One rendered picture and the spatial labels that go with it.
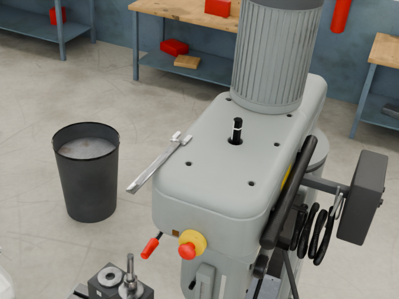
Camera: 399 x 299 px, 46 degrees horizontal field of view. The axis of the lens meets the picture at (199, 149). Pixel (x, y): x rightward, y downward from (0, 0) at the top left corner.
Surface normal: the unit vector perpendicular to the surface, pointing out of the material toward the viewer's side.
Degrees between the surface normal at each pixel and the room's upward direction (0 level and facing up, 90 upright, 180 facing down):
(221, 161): 0
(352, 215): 90
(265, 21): 90
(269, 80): 90
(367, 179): 0
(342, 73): 90
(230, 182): 0
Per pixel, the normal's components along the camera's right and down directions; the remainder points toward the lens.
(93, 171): 0.37, 0.60
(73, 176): -0.29, 0.58
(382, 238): 0.07, -0.82
